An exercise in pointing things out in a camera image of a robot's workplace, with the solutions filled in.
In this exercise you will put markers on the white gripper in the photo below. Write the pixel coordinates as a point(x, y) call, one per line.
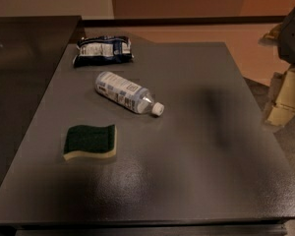
point(293, 38)

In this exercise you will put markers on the clear plastic water bottle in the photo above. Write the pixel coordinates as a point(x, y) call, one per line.
point(127, 94)

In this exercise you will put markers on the blue white snack bag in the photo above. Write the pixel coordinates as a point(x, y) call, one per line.
point(103, 50)

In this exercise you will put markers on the green yellow sponge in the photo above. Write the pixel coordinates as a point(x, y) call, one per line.
point(90, 141)

